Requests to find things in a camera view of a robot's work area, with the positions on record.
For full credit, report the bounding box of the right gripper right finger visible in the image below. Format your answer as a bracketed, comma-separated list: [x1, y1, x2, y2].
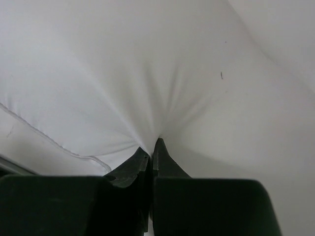
[153, 138, 190, 177]

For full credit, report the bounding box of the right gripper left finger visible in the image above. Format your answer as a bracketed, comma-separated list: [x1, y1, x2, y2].
[103, 147, 149, 188]

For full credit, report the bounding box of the aluminium rail frame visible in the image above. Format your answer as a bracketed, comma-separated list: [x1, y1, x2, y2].
[0, 155, 37, 177]

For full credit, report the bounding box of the white pillow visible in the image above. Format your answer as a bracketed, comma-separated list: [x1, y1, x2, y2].
[0, 0, 315, 187]

